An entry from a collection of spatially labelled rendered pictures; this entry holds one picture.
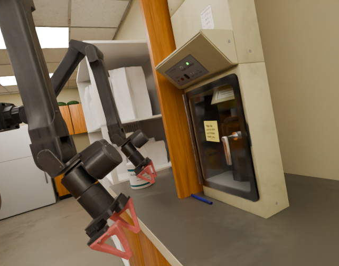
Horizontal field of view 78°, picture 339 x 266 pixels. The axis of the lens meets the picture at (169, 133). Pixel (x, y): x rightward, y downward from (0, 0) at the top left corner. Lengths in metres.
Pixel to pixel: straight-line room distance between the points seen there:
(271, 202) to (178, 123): 0.48
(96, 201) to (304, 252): 0.47
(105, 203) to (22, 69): 0.31
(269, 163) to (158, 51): 0.63
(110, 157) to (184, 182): 0.58
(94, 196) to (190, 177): 0.58
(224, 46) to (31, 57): 0.47
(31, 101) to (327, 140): 1.00
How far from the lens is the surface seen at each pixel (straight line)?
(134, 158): 0.94
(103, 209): 0.48
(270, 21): 1.17
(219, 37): 0.66
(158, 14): 1.05
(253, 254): 0.61
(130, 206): 0.54
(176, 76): 0.84
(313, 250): 0.63
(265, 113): 0.72
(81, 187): 0.47
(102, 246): 0.47
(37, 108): 0.50
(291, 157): 1.15
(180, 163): 0.95
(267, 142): 0.72
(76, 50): 1.04
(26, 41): 0.53
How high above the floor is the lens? 1.28
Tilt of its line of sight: 3 degrees down
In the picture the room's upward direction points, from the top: 11 degrees counter-clockwise
